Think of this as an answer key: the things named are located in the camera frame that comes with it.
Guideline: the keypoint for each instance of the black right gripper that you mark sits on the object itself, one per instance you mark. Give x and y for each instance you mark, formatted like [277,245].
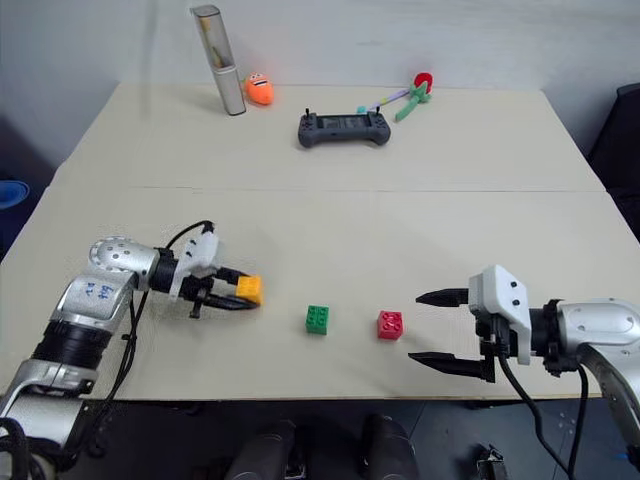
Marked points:
[492,336]

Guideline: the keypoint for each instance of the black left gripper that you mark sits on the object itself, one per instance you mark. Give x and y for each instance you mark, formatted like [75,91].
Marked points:
[198,290]

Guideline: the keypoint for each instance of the yellow toy building cube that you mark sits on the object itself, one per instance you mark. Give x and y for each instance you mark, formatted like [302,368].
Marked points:
[249,289]

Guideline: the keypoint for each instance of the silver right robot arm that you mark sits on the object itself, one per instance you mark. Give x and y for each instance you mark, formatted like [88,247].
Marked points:
[600,330]

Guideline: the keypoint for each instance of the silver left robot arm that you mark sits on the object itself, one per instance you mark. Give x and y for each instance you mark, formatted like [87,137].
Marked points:
[95,300]

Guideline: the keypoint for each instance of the red toy building cube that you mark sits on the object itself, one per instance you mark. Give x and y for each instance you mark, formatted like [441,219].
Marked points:
[390,325]

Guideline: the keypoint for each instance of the green toy building cube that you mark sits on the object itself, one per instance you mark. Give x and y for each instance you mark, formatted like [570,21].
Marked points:
[317,320]

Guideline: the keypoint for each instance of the dark rounded shape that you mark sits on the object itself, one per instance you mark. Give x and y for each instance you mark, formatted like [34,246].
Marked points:
[262,450]
[390,446]

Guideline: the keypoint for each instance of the small black metal device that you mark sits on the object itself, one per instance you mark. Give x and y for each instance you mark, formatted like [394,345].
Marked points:
[492,462]

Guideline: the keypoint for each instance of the grey handheld game controller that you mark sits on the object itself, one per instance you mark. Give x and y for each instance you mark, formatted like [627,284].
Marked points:
[344,130]

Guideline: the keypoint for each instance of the orange carrot plush toy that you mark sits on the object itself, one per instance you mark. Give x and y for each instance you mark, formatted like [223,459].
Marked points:
[259,89]

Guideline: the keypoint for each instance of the tall silver tube case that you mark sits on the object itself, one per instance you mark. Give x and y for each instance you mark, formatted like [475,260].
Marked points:
[220,65]

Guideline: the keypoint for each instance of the red plush rose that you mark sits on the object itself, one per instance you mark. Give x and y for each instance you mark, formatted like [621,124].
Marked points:
[415,97]

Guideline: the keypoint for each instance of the blue round container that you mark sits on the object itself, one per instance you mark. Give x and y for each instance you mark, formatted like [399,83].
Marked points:
[12,193]

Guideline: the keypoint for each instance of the pastel stick with teal end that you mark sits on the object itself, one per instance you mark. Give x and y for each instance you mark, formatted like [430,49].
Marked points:
[380,102]

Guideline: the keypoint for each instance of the black chair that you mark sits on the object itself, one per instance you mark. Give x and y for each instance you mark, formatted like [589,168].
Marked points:
[619,145]

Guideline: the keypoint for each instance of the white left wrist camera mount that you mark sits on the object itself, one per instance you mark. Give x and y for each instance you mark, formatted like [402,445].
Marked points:
[201,253]

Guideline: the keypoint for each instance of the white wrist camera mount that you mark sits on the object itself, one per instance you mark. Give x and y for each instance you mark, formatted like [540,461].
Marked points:
[201,253]
[505,305]

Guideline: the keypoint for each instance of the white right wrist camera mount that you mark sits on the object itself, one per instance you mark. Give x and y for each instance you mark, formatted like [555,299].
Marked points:
[505,305]

